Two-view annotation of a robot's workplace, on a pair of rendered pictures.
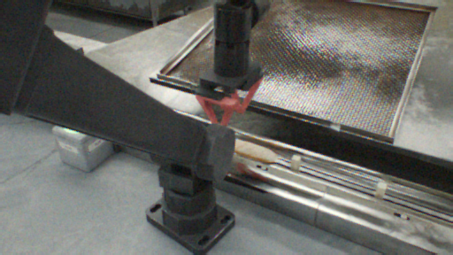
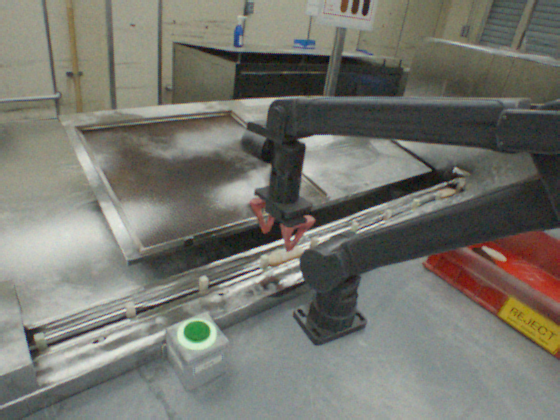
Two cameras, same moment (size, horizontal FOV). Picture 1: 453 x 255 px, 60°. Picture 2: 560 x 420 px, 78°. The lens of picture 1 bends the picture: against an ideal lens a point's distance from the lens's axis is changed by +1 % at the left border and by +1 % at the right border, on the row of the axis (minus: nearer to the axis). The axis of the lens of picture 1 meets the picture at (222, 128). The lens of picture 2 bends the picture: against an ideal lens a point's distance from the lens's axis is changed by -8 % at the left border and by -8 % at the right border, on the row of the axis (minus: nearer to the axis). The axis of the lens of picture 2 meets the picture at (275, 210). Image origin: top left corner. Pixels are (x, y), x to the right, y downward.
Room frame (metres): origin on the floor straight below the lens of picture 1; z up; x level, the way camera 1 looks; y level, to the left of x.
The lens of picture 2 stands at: (0.38, 0.57, 1.33)
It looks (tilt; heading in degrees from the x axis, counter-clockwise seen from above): 30 degrees down; 289
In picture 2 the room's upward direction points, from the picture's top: 8 degrees clockwise
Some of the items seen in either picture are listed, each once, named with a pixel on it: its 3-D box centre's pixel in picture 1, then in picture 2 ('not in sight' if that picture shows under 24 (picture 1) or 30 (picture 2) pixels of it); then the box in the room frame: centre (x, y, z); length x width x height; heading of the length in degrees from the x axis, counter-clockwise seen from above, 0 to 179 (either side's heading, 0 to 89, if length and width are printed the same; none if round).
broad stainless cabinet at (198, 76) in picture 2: not in sight; (289, 101); (1.53, -2.72, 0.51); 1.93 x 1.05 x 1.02; 61
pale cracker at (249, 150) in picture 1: (251, 150); (285, 254); (0.56, -0.05, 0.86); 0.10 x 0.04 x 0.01; 61
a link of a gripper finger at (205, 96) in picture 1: (223, 104); (288, 227); (0.55, 0.00, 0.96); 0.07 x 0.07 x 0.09; 61
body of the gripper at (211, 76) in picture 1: (231, 58); (284, 187); (0.57, -0.01, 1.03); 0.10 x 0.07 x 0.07; 151
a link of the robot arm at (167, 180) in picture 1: (189, 153); (331, 267); (0.45, 0.05, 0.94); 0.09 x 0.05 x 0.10; 157
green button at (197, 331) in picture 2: not in sight; (197, 333); (0.58, 0.26, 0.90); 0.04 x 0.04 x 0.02
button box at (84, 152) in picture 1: (87, 147); (196, 356); (0.59, 0.25, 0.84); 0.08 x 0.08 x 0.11; 61
